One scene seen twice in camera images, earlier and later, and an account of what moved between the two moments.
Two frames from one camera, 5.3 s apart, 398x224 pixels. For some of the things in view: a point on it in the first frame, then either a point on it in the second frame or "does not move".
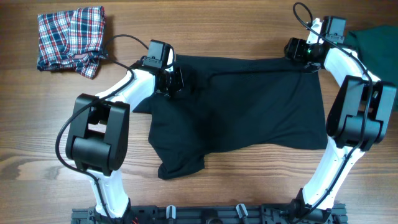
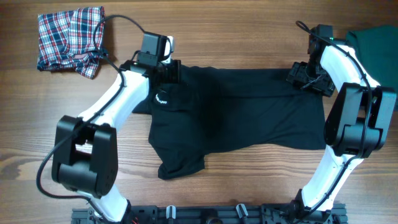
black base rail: [220, 214] does not move
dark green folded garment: [377, 46] does not move
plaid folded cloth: [73, 39] does not move
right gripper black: [300, 44] to [296, 74]
